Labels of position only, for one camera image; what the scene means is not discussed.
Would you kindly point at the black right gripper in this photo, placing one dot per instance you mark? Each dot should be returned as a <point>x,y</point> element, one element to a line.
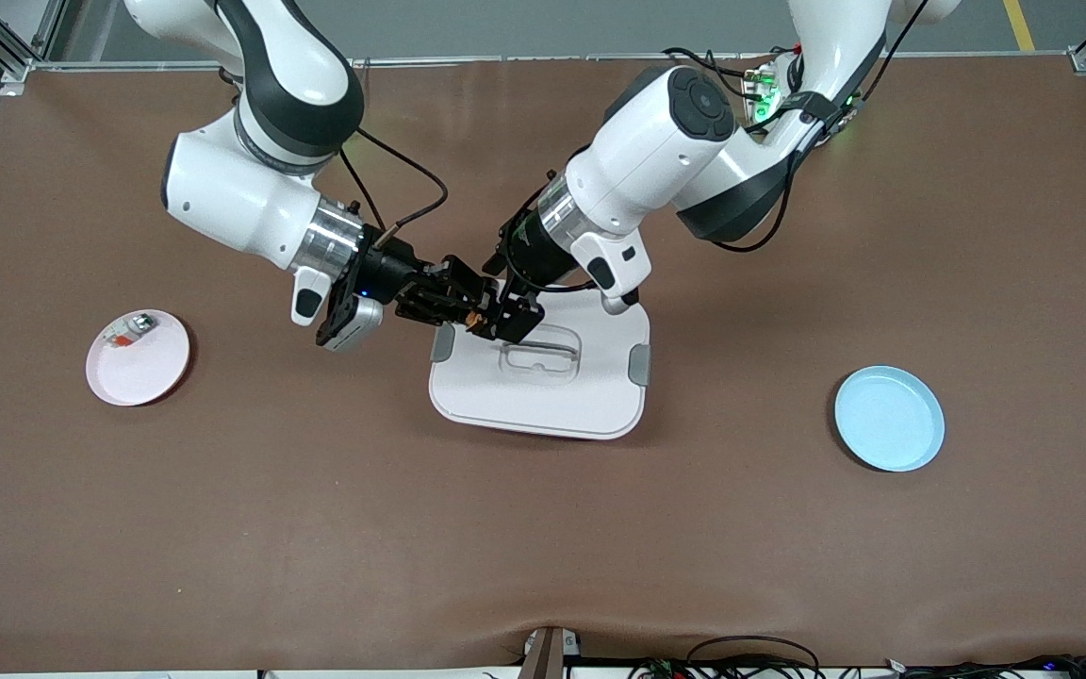
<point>395,267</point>

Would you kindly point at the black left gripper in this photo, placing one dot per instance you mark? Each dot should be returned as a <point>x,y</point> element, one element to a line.
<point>531,253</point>

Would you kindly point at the black orange switch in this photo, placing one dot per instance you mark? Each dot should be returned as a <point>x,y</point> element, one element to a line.
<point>475,322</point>

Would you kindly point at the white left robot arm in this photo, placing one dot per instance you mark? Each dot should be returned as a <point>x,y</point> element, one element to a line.
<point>656,141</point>

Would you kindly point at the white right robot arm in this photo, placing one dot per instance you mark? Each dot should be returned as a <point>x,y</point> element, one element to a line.
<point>241,198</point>

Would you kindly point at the white lidded storage box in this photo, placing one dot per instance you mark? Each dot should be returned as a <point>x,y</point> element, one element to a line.
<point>552,405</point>

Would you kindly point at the brown table mat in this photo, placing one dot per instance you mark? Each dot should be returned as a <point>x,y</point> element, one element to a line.
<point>543,547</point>

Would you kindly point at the pink round plate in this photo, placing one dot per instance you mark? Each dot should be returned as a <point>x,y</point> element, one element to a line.
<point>142,377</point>

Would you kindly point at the white orange circuit breaker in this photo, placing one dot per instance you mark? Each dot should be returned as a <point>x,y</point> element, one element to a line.
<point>133,327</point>

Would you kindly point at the grey metal table clamp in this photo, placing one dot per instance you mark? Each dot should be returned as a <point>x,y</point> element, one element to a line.
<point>543,660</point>

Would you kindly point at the light blue round plate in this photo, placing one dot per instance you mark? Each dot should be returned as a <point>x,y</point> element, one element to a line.
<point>890,420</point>

